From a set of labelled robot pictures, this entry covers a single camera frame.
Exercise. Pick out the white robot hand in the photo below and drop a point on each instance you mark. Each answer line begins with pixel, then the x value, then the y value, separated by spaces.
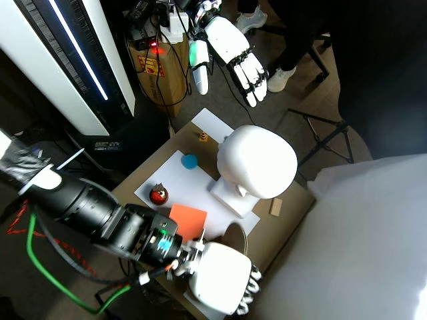
pixel 227 41
pixel 220 276

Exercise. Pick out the beige baseball cap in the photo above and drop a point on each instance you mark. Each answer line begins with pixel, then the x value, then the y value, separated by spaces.
pixel 233 237

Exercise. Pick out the white mannequin head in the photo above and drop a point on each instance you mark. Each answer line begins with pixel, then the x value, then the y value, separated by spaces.
pixel 260 160

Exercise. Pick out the white power adapter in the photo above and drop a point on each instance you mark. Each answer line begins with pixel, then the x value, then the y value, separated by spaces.
pixel 177 26

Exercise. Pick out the orange card sheet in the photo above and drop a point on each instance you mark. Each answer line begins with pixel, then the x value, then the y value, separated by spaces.
pixel 187 220

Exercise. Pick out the person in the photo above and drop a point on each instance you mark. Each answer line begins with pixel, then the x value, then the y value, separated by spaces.
pixel 293 40

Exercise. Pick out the brown cardboard box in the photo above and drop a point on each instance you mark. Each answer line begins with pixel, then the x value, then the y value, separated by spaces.
pixel 170 83

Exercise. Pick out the black device with red light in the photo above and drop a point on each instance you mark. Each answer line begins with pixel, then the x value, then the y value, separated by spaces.
pixel 143 41

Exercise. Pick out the small wooden block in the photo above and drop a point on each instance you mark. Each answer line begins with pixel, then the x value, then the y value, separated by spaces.
pixel 276 207

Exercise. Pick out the black power strip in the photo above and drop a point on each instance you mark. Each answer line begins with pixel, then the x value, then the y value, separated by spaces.
pixel 141 8

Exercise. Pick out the black chair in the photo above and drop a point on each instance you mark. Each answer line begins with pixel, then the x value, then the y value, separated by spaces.
pixel 319 56

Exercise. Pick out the large white paper sheet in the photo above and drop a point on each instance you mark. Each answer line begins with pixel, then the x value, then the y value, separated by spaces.
pixel 187 186

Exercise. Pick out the small orange cone toy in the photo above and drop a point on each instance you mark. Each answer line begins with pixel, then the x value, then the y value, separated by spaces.
pixel 203 137

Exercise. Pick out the red toy fruit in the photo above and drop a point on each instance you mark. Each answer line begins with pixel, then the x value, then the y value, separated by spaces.
pixel 158 196

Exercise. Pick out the blue round disc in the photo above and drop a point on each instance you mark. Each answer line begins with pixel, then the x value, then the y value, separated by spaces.
pixel 189 161

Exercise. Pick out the black tripod stand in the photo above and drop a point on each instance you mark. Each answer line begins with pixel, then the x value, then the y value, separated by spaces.
pixel 328 136

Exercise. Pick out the black curtain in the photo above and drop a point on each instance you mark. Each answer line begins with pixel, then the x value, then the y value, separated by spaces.
pixel 383 66

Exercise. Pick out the white and black cabinet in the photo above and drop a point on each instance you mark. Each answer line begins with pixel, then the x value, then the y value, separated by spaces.
pixel 50 66

